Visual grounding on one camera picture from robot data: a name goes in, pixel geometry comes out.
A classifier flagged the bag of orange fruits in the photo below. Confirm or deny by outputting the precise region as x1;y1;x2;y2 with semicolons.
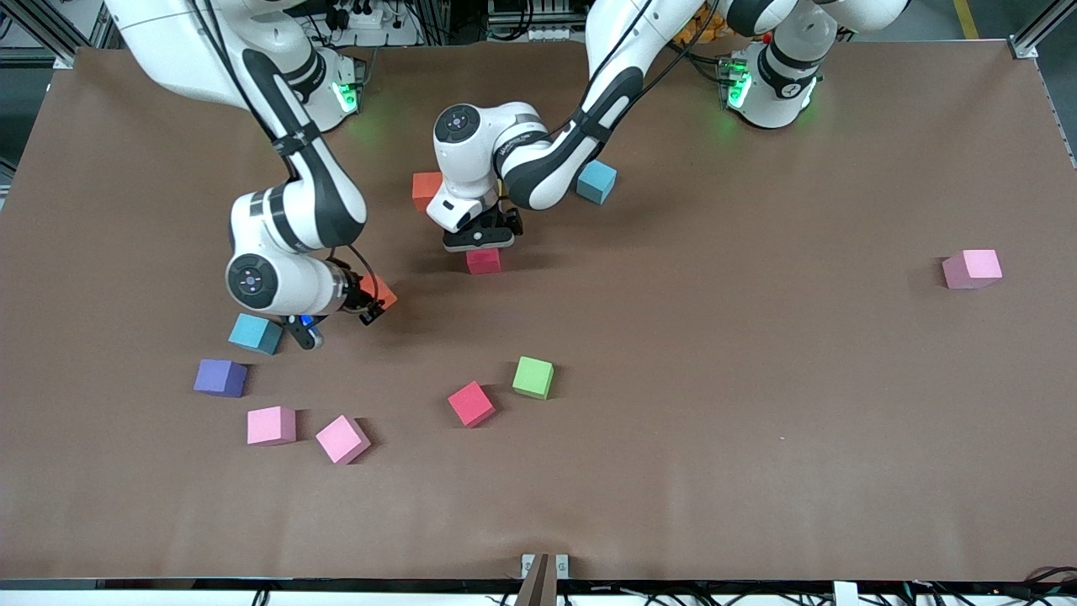
673;10;733;47

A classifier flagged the green foam cube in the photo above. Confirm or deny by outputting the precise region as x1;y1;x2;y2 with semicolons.
512;356;555;401

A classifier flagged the blue foam cube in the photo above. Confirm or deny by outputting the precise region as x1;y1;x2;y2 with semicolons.
576;160;618;205
227;313;285;356

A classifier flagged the small metal bracket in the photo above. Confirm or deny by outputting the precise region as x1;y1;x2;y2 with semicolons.
521;553;570;580

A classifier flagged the brown paper table cover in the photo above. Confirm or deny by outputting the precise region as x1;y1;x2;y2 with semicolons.
0;40;1077;583

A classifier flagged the pink foam cube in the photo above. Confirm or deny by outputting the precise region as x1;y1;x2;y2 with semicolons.
316;414;372;465
942;249;1004;290
247;406;298;447

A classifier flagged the purple foam cube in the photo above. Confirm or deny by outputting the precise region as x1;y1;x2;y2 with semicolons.
193;359;249;399

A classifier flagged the aluminium frame profile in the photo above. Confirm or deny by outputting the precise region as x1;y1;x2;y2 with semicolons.
0;0;123;68
1008;0;1077;61

